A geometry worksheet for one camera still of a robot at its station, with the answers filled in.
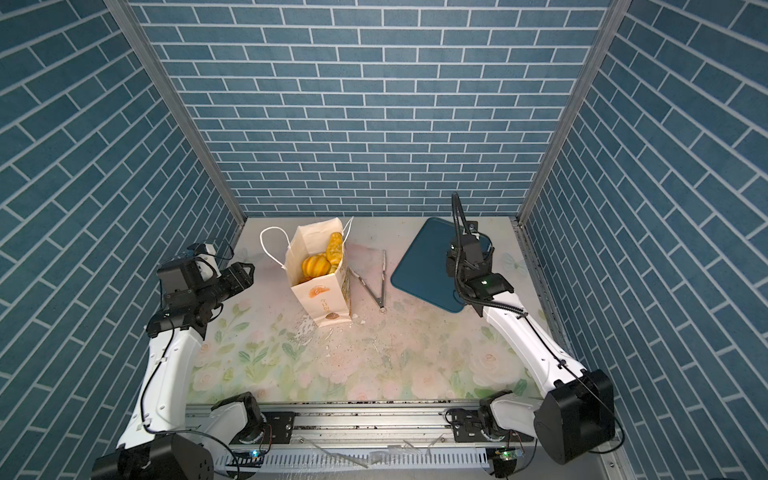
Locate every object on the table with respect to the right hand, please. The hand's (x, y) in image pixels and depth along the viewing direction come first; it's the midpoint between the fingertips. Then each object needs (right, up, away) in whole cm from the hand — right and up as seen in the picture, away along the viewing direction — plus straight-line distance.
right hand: (465, 250), depth 82 cm
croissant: (-37, 0, +5) cm, 38 cm away
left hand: (-59, -5, -4) cm, 59 cm away
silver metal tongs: (-24, -17, +14) cm, 33 cm away
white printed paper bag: (-38, -13, -3) cm, 40 cm away
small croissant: (-42, -5, +1) cm, 42 cm away
